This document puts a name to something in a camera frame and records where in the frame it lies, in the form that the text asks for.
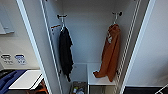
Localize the white wardrobe door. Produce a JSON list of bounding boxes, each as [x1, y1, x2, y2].
[[16, 0, 64, 94], [114, 0, 157, 94]]

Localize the white wardrobe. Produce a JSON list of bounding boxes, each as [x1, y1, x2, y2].
[[39, 0, 141, 94]]

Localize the black garment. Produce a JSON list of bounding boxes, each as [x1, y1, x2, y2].
[[58, 27, 75, 83]]

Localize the white inner shelf unit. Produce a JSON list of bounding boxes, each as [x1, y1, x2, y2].
[[86, 62, 117, 94]]

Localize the orange hoodie white lettering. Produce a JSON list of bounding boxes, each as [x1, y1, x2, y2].
[[92, 23, 122, 83]]

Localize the white clothes hanger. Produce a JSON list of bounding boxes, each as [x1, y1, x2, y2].
[[110, 15, 121, 28], [58, 19, 70, 33]]

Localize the brown storage basket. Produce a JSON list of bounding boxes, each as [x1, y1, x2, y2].
[[68, 80, 89, 94]]

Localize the white blue bottle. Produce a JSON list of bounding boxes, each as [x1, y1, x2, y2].
[[77, 87, 86, 94]]

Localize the white first aid box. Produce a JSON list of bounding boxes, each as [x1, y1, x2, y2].
[[0, 3, 16, 35]]

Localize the black wall hook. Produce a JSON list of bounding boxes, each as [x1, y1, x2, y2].
[[111, 11, 124, 18], [56, 13, 69, 21]]

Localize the orange metal bin frame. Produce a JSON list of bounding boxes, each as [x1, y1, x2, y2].
[[34, 81, 50, 94]]

